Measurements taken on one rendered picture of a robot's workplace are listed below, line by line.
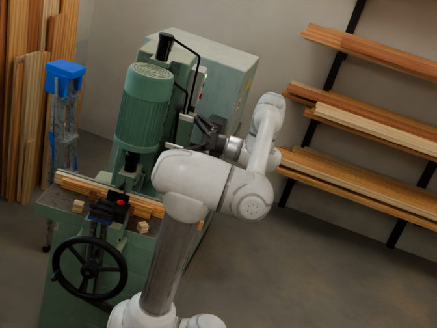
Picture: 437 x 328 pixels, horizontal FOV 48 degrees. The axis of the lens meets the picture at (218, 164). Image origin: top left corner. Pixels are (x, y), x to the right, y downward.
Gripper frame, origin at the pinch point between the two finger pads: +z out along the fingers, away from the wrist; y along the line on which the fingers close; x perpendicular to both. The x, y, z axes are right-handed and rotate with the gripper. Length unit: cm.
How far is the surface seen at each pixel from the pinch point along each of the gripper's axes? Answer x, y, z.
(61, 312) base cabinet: -72, -63, 27
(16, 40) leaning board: -90, 82, 120
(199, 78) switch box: -10.7, 35.0, -1.6
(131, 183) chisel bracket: -25.1, -14.9, 11.3
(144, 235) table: -30.0, -32.5, -0.1
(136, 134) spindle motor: -4.4, -3.9, 13.0
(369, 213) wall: -216, 109, -159
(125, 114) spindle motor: -0.4, 0.7, 18.9
